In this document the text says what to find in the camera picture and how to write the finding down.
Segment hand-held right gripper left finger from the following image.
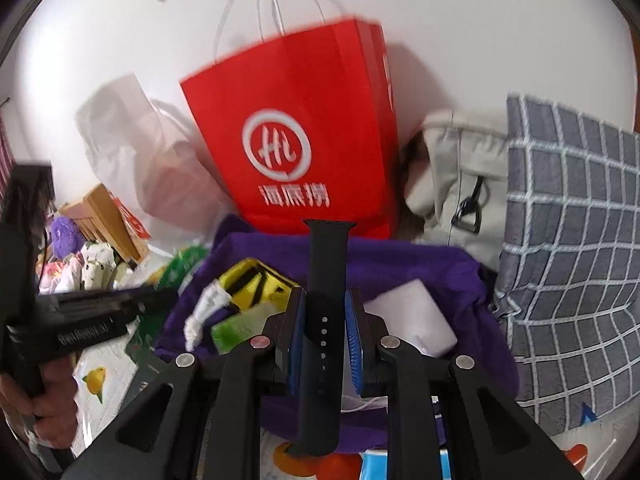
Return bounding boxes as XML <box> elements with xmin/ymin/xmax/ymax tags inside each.
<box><xmin>62</xmin><ymin>287</ymin><xmax>307</xmax><ymax>480</ymax></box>

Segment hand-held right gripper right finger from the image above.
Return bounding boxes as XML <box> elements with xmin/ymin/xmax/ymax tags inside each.
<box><xmin>344</xmin><ymin>287</ymin><xmax>583</xmax><ymax>480</ymax></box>

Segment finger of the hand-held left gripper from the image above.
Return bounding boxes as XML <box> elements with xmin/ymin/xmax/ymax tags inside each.
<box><xmin>39</xmin><ymin>286</ymin><xmax>180</xmax><ymax>308</ymax></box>
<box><xmin>97</xmin><ymin>301</ymin><xmax>176</xmax><ymax>327</ymax></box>

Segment black watch strap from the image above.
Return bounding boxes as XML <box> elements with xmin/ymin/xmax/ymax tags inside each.
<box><xmin>287</xmin><ymin>219</ymin><xmax>359</xmax><ymax>459</ymax></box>

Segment person's left hand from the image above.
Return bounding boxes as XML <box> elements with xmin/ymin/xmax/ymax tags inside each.
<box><xmin>0</xmin><ymin>355</ymin><xmax>77</xmax><ymax>442</ymax></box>

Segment pink floral cloth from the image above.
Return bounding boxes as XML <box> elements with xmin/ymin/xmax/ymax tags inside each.
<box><xmin>39</xmin><ymin>255</ymin><xmax>84</xmax><ymax>294</ymax></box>

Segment white spotted plush toy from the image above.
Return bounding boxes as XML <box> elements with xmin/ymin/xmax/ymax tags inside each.
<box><xmin>80</xmin><ymin>242</ymin><xmax>122</xmax><ymax>291</ymax></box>

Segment purple plush toy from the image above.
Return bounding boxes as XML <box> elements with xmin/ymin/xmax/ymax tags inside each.
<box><xmin>50</xmin><ymin>216</ymin><xmax>82</xmax><ymax>262</ymax></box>

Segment green snack packet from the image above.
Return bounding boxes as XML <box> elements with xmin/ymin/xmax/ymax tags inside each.
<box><xmin>150</xmin><ymin>246</ymin><xmax>214</xmax><ymax>302</ymax></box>

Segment white rectangular block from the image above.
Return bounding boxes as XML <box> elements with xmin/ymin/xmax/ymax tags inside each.
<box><xmin>362</xmin><ymin>280</ymin><xmax>459</xmax><ymax>357</ymax></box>

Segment yellow and black pouch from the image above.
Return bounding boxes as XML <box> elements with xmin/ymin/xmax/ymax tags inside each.
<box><xmin>217</xmin><ymin>258</ymin><xmax>301</xmax><ymax>312</ymax></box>

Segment wooden cabinet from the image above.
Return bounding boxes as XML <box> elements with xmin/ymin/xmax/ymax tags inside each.
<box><xmin>60</xmin><ymin>183</ymin><xmax>149</xmax><ymax>264</ymax></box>

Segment fruit print bedsheet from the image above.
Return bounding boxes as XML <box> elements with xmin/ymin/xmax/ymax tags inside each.
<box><xmin>70</xmin><ymin>240</ymin><xmax>617</xmax><ymax>480</ymax></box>

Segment purple cloth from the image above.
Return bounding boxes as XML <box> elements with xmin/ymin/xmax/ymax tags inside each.
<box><xmin>155</xmin><ymin>215</ymin><xmax>521</xmax><ymax>457</ymax></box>

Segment striped curtain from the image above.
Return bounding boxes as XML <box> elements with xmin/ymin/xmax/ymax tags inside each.
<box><xmin>0</xmin><ymin>115</ymin><xmax>15</xmax><ymax>197</ymax></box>

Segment blue tissue pack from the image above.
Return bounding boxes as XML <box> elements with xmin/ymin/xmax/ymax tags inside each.
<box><xmin>360</xmin><ymin>447</ymin><xmax>449</xmax><ymax>480</ymax></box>

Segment white plastic bag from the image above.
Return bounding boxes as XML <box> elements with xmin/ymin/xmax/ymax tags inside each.
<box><xmin>75</xmin><ymin>74</ymin><xmax>239</xmax><ymax>242</ymax></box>

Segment beige fabric bag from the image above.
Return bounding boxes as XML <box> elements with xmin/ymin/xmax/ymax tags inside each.
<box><xmin>400</xmin><ymin>110</ymin><xmax>512</xmax><ymax>272</ymax></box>

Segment red paper shopping bag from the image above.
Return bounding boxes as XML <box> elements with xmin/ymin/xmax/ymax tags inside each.
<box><xmin>179</xmin><ymin>0</ymin><xmax>402</xmax><ymax>242</ymax></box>

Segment grey plaid pillow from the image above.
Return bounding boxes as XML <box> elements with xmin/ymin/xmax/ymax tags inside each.
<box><xmin>492</xmin><ymin>92</ymin><xmax>640</xmax><ymax>434</ymax></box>

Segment white cable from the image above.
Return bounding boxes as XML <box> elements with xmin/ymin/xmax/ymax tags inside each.
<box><xmin>340</xmin><ymin>394</ymin><xmax>392</xmax><ymax>414</ymax></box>

